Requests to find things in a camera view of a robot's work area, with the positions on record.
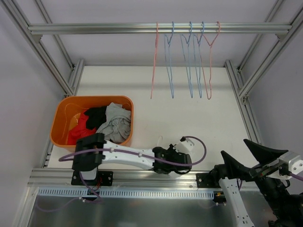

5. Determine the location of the grey tank top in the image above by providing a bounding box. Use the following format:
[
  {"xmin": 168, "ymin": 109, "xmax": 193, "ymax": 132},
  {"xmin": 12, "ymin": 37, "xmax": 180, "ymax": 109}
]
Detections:
[{"xmin": 96, "ymin": 102, "xmax": 131, "ymax": 144}]

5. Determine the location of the black tank top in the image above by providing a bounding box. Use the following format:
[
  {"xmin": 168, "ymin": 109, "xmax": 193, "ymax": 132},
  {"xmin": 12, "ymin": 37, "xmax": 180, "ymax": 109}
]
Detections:
[{"xmin": 84, "ymin": 106, "xmax": 107, "ymax": 130}]

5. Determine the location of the red tank top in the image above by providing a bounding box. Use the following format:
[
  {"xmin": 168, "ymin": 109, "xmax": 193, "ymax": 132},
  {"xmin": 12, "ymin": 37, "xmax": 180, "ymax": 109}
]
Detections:
[{"xmin": 67, "ymin": 113, "xmax": 97, "ymax": 145}]

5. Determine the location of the blue wire hanger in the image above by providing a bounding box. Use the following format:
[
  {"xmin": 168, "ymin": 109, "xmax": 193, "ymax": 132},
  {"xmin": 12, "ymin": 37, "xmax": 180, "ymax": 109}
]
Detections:
[{"xmin": 164, "ymin": 21, "xmax": 175, "ymax": 99}]

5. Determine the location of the pink wire hanger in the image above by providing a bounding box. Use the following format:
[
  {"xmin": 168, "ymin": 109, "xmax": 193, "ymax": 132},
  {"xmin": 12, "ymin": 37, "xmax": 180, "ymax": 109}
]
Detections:
[{"xmin": 150, "ymin": 22, "xmax": 159, "ymax": 99}]

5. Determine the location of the white cloth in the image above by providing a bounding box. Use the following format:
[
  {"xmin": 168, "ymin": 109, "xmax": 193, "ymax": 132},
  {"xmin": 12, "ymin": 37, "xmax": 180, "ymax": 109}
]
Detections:
[{"xmin": 156, "ymin": 136, "xmax": 164, "ymax": 147}]

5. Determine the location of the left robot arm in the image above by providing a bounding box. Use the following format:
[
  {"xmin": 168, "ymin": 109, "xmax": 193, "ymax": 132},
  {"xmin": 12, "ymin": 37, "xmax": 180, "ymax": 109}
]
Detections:
[{"xmin": 71, "ymin": 133, "xmax": 194, "ymax": 186}]

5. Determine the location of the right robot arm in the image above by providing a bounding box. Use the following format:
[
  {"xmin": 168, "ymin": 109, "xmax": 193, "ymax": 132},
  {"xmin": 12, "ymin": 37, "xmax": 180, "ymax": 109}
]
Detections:
[{"xmin": 209, "ymin": 139, "xmax": 303, "ymax": 227}]

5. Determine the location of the orange plastic basket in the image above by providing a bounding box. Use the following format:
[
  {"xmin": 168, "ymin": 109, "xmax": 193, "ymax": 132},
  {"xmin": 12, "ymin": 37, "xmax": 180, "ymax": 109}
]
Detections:
[{"xmin": 50, "ymin": 96, "xmax": 134, "ymax": 152}]

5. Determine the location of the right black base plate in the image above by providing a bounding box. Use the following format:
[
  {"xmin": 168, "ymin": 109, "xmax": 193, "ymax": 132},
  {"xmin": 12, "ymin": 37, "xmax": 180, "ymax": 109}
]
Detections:
[{"xmin": 196, "ymin": 173, "xmax": 214, "ymax": 188}]

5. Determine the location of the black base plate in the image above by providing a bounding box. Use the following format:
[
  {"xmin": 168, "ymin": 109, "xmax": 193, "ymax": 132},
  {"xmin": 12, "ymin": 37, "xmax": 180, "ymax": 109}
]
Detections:
[
  {"xmin": 71, "ymin": 168, "xmax": 113, "ymax": 187},
  {"xmin": 196, "ymin": 173, "xmax": 214, "ymax": 188}
]

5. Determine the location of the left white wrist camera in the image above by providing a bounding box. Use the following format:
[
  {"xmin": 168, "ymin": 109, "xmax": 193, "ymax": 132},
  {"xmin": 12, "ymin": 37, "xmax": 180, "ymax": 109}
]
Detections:
[{"xmin": 173, "ymin": 137, "xmax": 195, "ymax": 154}]

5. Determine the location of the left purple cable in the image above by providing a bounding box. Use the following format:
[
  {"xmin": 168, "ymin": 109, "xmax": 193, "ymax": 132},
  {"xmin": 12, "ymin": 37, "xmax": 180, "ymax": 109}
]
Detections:
[{"xmin": 58, "ymin": 136, "xmax": 207, "ymax": 204}]

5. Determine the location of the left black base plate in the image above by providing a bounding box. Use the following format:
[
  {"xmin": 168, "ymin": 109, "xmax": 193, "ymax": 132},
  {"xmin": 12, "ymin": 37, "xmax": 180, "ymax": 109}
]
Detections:
[{"xmin": 71, "ymin": 168, "xmax": 113, "ymax": 187}]

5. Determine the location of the white slotted cable duct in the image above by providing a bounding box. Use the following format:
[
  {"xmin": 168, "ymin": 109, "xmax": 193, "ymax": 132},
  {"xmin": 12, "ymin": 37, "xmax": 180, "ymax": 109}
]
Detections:
[{"xmin": 37, "ymin": 187, "xmax": 214, "ymax": 200}]

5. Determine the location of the aluminium front rail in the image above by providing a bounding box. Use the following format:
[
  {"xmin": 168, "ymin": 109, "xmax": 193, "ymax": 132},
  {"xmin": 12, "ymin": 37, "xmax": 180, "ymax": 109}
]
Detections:
[{"xmin": 27, "ymin": 168, "xmax": 208, "ymax": 190}]

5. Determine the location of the aluminium hanging rail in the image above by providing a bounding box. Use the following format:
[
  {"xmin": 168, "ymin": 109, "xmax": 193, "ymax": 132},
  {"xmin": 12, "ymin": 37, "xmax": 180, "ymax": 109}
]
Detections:
[{"xmin": 28, "ymin": 22, "xmax": 293, "ymax": 35}]

